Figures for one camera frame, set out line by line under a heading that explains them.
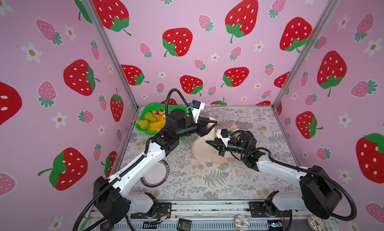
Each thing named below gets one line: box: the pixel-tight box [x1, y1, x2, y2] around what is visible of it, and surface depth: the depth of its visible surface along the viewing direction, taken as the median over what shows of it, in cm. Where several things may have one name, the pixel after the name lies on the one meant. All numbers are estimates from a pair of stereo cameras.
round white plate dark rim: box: [139, 158, 171, 188], surface depth 85 cm
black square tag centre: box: [176, 218, 192, 231], surface depth 70 cm
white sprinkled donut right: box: [307, 214, 327, 231], surface depth 70 cm
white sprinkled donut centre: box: [234, 214, 250, 231], surface depth 70 cm
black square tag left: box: [100, 220, 115, 231], surface depth 70 cm
